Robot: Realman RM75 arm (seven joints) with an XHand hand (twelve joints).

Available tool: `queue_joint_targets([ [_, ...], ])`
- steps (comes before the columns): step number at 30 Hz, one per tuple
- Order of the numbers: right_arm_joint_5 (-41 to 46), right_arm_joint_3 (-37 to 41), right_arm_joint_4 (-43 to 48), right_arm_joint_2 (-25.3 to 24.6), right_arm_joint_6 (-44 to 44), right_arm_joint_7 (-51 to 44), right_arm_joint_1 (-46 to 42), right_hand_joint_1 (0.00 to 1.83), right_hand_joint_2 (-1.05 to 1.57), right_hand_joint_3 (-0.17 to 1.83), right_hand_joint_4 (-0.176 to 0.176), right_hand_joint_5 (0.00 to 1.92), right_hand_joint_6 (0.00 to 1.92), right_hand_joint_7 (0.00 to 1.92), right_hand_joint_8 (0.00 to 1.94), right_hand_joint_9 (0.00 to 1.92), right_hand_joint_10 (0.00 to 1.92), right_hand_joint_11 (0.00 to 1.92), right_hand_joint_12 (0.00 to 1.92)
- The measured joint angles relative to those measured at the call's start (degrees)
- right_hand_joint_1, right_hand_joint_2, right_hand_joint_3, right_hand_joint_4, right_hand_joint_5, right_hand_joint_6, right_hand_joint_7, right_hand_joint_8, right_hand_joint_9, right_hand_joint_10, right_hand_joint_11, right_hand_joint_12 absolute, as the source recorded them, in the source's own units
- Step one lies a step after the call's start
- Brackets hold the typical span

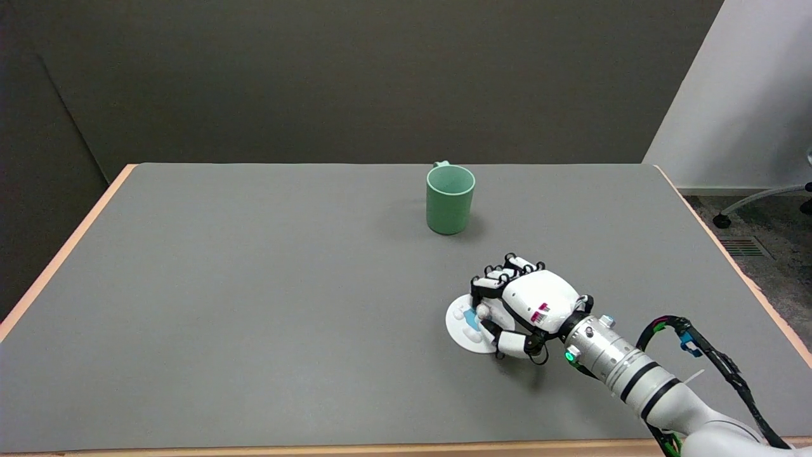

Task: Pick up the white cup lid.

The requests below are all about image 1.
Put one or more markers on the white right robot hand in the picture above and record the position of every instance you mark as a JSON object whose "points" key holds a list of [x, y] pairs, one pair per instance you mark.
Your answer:
{"points": [[533, 306]]}

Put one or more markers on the white round toy plate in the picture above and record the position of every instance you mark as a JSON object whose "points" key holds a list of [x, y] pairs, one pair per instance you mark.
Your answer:
{"points": [[465, 324]]}

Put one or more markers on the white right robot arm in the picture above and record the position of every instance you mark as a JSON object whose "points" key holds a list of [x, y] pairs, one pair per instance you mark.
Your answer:
{"points": [[641, 377]]}

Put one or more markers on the green plastic mug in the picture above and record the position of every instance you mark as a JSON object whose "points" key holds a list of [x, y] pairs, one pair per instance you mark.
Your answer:
{"points": [[450, 199]]}

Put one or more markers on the floor vent grille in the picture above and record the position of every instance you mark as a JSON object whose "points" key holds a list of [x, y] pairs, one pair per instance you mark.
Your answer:
{"points": [[743, 247]]}

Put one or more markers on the office chair base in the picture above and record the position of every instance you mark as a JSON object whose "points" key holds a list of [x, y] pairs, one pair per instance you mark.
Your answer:
{"points": [[761, 200]]}

